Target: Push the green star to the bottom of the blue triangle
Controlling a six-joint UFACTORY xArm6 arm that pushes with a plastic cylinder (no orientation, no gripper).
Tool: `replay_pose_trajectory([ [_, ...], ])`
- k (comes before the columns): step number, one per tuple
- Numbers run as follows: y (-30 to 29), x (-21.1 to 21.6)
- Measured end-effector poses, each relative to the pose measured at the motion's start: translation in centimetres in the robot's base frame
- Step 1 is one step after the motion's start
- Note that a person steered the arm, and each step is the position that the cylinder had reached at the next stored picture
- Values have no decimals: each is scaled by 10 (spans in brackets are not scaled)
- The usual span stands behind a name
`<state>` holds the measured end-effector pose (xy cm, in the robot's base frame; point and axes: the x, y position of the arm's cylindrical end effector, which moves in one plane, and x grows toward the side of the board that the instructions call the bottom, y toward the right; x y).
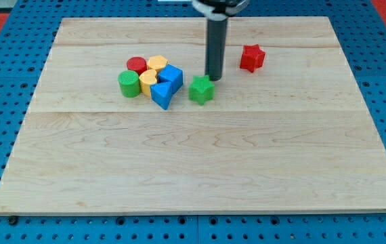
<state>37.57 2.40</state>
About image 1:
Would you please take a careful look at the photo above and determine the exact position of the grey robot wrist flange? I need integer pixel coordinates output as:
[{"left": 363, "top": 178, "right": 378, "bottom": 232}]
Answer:
[{"left": 192, "top": 0, "right": 250, "bottom": 20}]

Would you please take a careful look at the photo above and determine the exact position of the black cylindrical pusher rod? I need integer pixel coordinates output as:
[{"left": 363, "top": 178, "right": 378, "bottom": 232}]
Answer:
[{"left": 205, "top": 18, "right": 228, "bottom": 81}]

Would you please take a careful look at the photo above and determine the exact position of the green star block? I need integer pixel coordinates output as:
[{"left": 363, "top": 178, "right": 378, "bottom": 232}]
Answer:
[{"left": 188, "top": 75, "right": 215, "bottom": 106}]

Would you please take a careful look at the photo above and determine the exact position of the red star block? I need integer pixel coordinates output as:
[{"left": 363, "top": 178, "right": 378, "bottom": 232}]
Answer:
[{"left": 240, "top": 44, "right": 265, "bottom": 73}]

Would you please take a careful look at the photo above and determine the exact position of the blue triangle block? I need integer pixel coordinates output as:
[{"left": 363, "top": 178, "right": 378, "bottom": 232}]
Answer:
[{"left": 150, "top": 82, "right": 173, "bottom": 110}]

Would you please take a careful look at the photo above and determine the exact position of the blue cube block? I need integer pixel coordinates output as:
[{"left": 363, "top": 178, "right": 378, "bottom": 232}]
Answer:
[{"left": 158, "top": 64, "right": 184, "bottom": 94}]

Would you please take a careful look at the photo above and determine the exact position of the yellow hexagon block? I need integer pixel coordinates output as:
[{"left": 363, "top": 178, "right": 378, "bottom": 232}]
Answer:
[{"left": 147, "top": 55, "right": 169, "bottom": 73}]

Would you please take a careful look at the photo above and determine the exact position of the yellow heart block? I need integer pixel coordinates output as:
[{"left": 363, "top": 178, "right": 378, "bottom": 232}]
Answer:
[{"left": 139, "top": 69, "right": 157, "bottom": 97}]

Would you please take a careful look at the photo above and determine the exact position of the red cylinder block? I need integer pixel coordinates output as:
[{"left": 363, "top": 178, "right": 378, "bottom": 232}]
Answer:
[{"left": 126, "top": 56, "right": 148, "bottom": 75}]

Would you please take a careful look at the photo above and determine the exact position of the green cylinder block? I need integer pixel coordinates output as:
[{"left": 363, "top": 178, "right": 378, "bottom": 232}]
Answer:
[{"left": 118, "top": 70, "right": 141, "bottom": 98}]

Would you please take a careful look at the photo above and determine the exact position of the light wooden board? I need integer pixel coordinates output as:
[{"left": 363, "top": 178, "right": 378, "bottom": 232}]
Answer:
[{"left": 0, "top": 16, "right": 386, "bottom": 216}]

